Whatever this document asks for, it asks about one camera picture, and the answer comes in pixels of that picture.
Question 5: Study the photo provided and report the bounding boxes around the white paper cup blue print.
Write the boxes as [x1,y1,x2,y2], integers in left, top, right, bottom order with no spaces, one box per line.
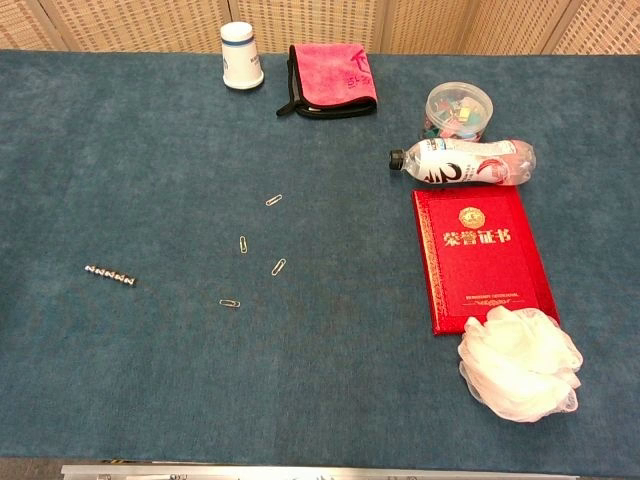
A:
[220,21,265,91]

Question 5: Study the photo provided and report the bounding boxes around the clear plastic drink bottle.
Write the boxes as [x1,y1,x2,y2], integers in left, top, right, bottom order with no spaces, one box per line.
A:
[387,138,538,187]

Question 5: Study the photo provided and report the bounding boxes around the red certificate folder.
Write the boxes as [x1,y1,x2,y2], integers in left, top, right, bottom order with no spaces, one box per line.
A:
[411,185,561,337]

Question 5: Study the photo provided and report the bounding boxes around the silver metal ball chain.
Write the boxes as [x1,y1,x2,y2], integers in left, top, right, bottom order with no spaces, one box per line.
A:
[83,264,137,288]

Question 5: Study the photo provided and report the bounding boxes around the blue felt table cover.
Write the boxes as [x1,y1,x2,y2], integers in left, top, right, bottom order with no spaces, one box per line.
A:
[0,48,640,477]

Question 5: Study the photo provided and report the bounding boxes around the woven wicker folding screen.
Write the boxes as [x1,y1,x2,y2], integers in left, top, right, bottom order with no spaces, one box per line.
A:
[0,0,640,56]

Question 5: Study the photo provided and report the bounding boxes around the aluminium profile rail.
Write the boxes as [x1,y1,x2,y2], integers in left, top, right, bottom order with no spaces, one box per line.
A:
[60,464,581,480]

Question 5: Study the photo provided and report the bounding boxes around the pink folded microfibre cloth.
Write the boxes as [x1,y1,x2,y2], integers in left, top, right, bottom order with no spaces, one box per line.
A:
[275,43,379,121]

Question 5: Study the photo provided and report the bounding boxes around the clear jar of binder clips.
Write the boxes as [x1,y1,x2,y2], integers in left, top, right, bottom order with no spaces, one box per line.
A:
[424,81,494,144]

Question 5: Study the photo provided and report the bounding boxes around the white mesh bath pouf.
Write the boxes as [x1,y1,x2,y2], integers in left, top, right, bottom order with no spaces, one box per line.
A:
[457,306,585,424]

